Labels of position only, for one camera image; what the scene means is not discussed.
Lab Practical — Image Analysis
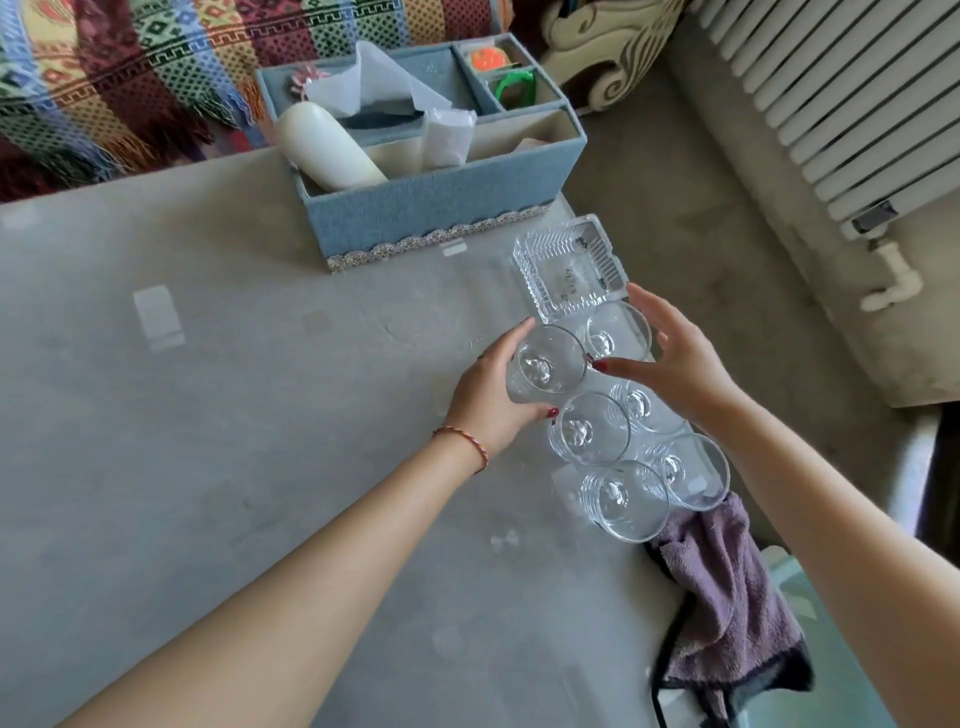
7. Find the person's left hand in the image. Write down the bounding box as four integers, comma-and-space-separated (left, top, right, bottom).
443, 316, 562, 476

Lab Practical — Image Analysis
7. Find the person's right hand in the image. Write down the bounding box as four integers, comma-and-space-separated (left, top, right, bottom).
592, 282, 744, 434

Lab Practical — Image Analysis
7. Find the clear glass cup red label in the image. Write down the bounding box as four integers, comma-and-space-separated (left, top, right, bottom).
581, 301, 656, 366

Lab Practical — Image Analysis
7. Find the clear glass ashtray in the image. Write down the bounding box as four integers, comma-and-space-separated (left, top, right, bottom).
512, 213, 628, 325

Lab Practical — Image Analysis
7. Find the blue fabric organizer box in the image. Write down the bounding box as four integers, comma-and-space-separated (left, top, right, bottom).
254, 32, 588, 275

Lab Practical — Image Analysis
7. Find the mauve cleaning cloth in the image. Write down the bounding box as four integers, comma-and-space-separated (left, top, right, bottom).
644, 491, 816, 728

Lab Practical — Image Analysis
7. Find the person's right forearm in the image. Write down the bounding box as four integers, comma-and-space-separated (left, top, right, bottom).
701, 389, 960, 728

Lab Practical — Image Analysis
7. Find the person's left forearm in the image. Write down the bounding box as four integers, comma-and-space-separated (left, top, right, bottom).
59, 434, 489, 728

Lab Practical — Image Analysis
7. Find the white radiator pipe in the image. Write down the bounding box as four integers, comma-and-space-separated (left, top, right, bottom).
858, 239, 925, 313

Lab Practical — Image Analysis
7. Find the white paper packet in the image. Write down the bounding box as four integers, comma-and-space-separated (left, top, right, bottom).
419, 107, 479, 171

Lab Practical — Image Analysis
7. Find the grey table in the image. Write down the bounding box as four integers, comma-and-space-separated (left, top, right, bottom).
0, 146, 710, 728

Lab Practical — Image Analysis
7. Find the white radiator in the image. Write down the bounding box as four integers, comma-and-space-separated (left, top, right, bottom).
689, 0, 960, 241

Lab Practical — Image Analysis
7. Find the brown sofa with cream carving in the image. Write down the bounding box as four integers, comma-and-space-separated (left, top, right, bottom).
509, 0, 688, 114

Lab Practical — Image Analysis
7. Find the white tissue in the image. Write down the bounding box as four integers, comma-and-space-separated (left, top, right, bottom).
301, 41, 455, 120

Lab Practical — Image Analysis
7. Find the pink fabric flower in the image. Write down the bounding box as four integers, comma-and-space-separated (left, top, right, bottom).
288, 63, 331, 96

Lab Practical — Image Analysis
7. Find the colourful striped woven sofa throw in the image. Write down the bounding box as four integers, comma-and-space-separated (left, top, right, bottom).
0, 0, 513, 204

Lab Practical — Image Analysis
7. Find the red string bracelet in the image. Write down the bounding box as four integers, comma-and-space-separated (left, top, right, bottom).
432, 424, 491, 476

